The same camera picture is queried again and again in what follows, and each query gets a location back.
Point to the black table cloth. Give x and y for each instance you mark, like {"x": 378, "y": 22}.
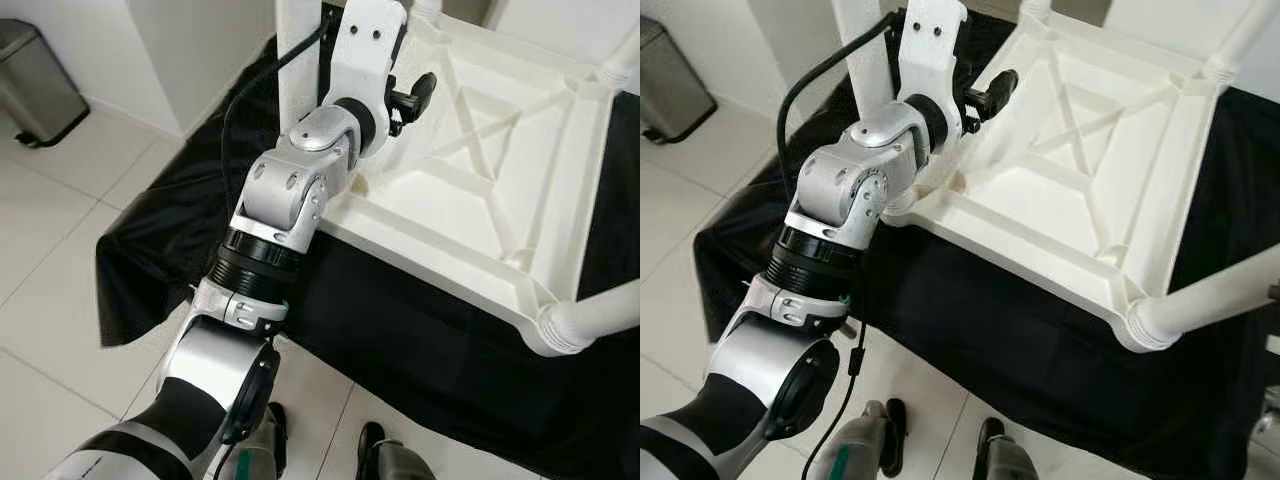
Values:
{"x": 1000, "y": 350}
{"x": 420, "y": 350}

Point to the grey right robot foot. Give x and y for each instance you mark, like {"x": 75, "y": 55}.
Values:
{"x": 390, "y": 460}
{"x": 1005, "y": 455}

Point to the grey robot foot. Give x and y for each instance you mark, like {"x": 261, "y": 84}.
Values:
{"x": 265, "y": 445}
{"x": 390, "y": 460}
{"x": 1005, "y": 455}
{"x": 860, "y": 445}

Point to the grey left robot foot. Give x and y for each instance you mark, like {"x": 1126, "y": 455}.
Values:
{"x": 265, "y": 445}
{"x": 860, "y": 445}

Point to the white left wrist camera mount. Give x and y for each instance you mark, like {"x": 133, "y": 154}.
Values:
{"x": 935, "y": 40}
{"x": 365, "y": 50}

